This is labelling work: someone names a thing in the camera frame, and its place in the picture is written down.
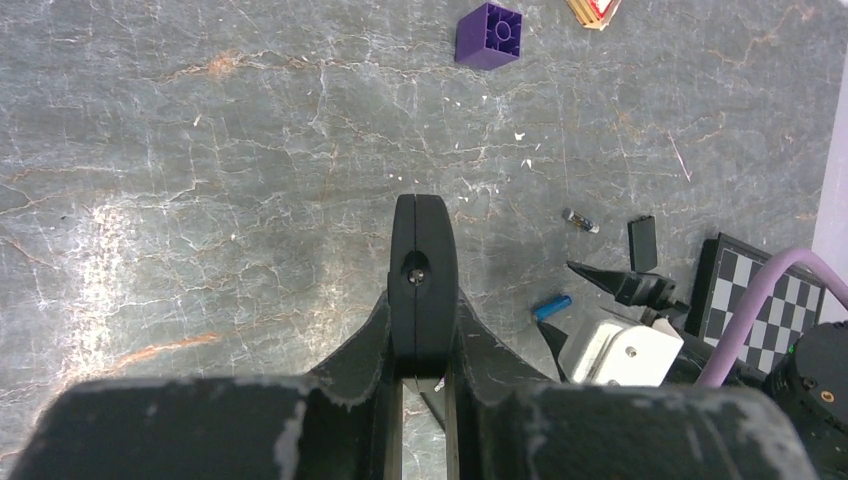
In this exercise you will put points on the red white small box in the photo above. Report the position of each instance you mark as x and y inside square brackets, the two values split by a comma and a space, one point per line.
[594, 14]

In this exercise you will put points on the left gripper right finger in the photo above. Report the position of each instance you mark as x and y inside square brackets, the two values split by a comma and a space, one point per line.
[507, 420]

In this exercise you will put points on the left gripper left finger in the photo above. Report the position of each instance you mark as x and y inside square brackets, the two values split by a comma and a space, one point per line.
[340, 420]

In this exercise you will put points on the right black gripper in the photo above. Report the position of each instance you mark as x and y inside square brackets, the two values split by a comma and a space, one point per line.
[654, 292]

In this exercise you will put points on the black remote control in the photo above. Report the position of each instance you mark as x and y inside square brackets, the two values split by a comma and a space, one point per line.
[422, 283]

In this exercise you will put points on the purple toy block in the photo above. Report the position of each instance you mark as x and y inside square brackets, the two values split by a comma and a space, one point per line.
[488, 37]

